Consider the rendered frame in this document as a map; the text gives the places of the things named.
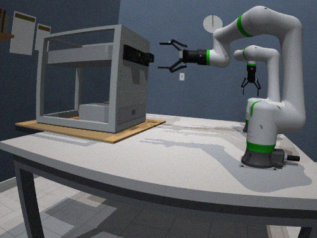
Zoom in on grey metal rack frame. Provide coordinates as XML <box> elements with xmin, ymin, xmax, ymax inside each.
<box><xmin>36</xmin><ymin>24</ymin><xmax>150</xmax><ymax>134</ymax></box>

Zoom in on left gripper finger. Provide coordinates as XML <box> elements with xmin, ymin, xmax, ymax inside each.
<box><xmin>158</xmin><ymin>59</ymin><xmax>187</xmax><ymax>73</ymax></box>
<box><xmin>159</xmin><ymin>39</ymin><xmax>187</xmax><ymax>51</ymax></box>

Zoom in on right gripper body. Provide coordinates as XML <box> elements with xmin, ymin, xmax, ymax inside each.
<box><xmin>247</xmin><ymin>71</ymin><xmax>255</xmax><ymax>83</ymax></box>

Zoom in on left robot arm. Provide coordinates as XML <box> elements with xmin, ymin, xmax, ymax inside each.
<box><xmin>197</xmin><ymin>6</ymin><xmax>306</xmax><ymax>169</ymax></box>

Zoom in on tan flat board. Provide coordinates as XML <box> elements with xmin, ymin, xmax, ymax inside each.
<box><xmin>15</xmin><ymin>119</ymin><xmax>166</xmax><ymax>144</ymax></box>

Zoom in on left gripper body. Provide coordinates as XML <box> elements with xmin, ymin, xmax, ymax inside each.
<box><xmin>182</xmin><ymin>49</ymin><xmax>197</xmax><ymax>63</ymax></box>

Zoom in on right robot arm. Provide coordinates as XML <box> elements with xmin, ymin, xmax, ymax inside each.
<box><xmin>234</xmin><ymin>45</ymin><xmax>281</xmax><ymax>132</ymax></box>

